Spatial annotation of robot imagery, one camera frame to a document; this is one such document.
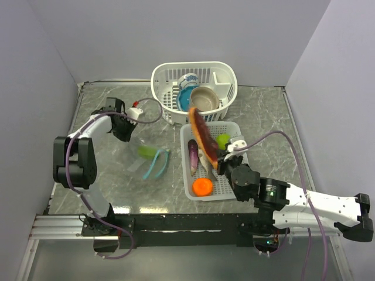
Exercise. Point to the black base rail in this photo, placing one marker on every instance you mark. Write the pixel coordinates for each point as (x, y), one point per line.
(151, 230)

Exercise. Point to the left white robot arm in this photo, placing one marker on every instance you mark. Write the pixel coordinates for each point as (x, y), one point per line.
(74, 159)

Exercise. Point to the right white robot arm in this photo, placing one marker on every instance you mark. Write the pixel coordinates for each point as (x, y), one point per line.
(284, 205)

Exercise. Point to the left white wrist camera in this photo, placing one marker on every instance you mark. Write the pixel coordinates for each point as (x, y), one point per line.
(134, 112)

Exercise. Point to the white plastic dish basket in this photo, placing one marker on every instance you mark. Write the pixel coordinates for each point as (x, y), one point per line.
(209, 86)

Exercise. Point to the blue floral white cup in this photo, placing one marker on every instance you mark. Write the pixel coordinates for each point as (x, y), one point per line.
(188, 80)

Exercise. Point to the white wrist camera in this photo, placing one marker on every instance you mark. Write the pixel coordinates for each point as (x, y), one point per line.
(238, 147)
(134, 112)

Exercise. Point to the blue plate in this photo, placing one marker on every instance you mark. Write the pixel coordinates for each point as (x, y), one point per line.
(183, 100)

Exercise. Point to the beige fake mushroom piece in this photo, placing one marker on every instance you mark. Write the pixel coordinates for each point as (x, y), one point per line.
(206, 165)

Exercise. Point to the beige ceramic bowl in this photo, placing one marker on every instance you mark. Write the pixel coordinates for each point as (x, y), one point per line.
(205, 99)

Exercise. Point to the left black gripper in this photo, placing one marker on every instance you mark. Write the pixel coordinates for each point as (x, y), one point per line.
(126, 137)

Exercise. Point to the green fake lettuce leaf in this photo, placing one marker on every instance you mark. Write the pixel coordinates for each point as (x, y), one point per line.
(147, 152)

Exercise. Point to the clear zip top bag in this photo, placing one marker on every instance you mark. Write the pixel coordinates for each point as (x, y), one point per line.
(142, 168)

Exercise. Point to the purple fake eggplant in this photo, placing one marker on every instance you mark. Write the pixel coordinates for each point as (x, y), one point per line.
(193, 156)

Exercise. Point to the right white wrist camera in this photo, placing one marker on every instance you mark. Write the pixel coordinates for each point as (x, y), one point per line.
(238, 147)

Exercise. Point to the green fake apple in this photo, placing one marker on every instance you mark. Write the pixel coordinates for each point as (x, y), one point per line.
(222, 140)

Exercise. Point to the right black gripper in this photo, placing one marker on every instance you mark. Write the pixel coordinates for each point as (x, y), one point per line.
(221, 162)

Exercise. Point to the aluminium frame rail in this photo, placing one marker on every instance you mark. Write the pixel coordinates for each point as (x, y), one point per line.
(58, 250)

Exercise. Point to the orange fake fruit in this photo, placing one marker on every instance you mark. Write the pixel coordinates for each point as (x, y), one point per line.
(202, 187)

